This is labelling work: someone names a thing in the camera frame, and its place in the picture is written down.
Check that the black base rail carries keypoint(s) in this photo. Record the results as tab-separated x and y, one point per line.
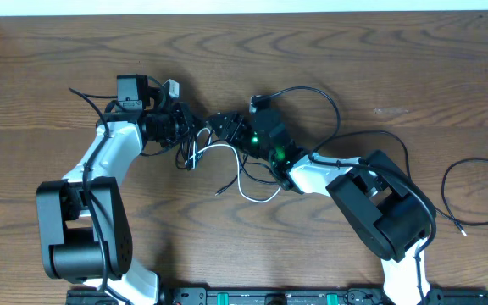
353	296

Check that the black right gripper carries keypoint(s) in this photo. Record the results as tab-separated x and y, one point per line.
234	137

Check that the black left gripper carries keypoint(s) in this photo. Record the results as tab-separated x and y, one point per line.
186	126

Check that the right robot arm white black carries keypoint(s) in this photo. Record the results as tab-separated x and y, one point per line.
388	212

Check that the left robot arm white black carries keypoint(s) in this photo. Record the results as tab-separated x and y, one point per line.
84	231

